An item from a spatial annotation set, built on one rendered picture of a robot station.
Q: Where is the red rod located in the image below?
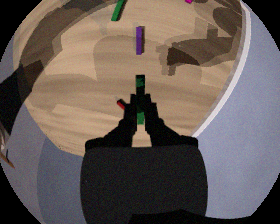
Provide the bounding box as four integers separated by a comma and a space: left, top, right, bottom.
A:
116, 100, 125, 110

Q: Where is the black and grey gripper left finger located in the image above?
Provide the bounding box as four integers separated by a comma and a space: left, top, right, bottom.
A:
85, 94, 137, 152

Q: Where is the green rod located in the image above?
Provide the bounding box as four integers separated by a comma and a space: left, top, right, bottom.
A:
136, 75, 145, 125
111, 0, 125, 21

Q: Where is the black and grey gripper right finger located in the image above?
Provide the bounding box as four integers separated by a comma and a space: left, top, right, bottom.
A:
144, 93, 198, 148

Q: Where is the purple rod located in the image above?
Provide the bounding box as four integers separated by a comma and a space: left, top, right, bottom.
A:
136, 27, 142, 55

